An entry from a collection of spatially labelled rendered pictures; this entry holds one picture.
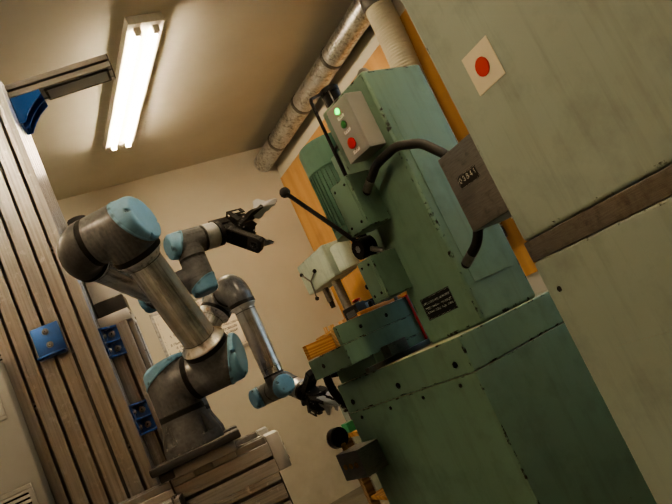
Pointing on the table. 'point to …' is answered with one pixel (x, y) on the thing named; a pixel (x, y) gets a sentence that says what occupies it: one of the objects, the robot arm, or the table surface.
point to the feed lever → (362, 247)
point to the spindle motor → (323, 178)
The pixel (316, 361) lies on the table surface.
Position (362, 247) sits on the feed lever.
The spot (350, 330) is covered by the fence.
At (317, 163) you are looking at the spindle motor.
